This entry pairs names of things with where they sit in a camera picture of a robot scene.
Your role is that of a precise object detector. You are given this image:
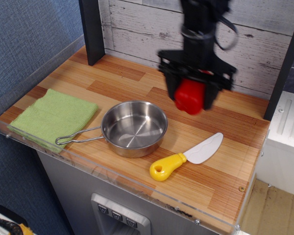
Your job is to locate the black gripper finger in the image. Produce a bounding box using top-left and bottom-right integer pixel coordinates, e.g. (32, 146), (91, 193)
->
(164, 72), (185, 100)
(203, 81), (222, 110)

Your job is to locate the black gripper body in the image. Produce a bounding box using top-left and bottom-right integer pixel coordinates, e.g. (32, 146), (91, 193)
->
(158, 35), (236, 90)

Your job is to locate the red toy bell pepper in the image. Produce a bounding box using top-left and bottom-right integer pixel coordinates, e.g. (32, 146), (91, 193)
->
(173, 75), (207, 115)

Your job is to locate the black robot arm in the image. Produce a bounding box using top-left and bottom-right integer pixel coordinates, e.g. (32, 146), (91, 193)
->
(158, 0), (237, 115)

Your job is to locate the white appliance at right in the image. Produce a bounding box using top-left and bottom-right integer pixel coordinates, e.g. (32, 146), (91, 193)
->
(255, 91), (294, 194)

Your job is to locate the green folded cloth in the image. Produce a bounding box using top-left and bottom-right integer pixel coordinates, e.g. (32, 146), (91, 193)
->
(8, 89), (98, 153)

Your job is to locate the grey cabinet front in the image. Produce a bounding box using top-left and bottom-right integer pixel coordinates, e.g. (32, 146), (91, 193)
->
(38, 152), (213, 235)

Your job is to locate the silver dispenser panel with buttons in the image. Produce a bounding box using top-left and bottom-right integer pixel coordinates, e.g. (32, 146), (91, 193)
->
(91, 193), (151, 235)

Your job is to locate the yellow object bottom left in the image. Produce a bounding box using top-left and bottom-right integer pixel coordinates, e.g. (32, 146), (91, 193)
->
(11, 224), (35, 235)

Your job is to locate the steel pan with wire handle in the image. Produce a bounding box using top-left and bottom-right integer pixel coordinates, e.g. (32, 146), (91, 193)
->
(55, 100), (168, 158)

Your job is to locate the dark right shelf post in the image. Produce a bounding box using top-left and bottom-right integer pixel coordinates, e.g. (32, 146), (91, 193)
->
(263, 32), (294, 121)

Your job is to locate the dark shelf post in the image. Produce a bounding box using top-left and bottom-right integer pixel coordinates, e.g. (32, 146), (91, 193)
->
(78, 0), (105, 66)
(263, 32), (294, 121)

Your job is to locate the dark left shelf post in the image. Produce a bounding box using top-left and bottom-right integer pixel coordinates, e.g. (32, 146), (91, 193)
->
(78, 0), (105, 66)

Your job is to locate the yellow handled toy knife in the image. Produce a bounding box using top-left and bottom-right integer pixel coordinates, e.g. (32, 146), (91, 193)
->
(149, 133), (223, 182)

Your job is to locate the clear acrylic guard rail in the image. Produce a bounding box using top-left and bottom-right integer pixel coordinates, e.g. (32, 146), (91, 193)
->
(0, 47), (269, 235)

